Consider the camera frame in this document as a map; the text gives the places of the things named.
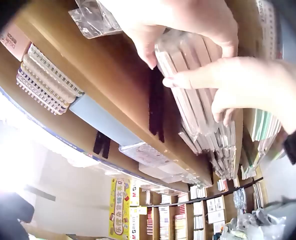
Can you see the person's right hand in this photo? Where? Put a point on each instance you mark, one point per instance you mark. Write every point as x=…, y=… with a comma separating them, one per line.
x=178, y=15

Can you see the person's left hand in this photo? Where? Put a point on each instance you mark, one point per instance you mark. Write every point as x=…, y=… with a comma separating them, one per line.
x=258, y=85

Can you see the person's right thumb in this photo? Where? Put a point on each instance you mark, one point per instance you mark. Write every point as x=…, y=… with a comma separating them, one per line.
x=146, y=51

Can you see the person's left fingers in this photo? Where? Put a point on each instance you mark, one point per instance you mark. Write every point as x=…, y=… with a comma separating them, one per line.
x=224, y=112

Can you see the person's left thumb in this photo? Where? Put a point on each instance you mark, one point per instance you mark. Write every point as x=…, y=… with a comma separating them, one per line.
x=188, y=80

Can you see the person's right fingers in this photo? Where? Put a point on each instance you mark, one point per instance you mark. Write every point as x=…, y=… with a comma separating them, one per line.
x=229, y=42

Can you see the stack of brown notebooks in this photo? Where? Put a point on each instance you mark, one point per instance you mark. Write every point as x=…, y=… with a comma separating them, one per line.
x=195, y=112

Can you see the full shop shelf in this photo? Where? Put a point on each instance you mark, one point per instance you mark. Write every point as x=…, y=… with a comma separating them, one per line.
x=100, y=75
x=168, y=220

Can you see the black wrist band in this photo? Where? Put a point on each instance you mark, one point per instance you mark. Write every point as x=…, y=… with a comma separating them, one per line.
x=294, y=147

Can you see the heap of clear plastic bags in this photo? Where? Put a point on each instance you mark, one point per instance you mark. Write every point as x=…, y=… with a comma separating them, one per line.
x=250, y=223

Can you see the yellow cartoon poster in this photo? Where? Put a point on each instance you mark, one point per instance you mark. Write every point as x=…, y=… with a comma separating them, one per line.
x=119, y=210

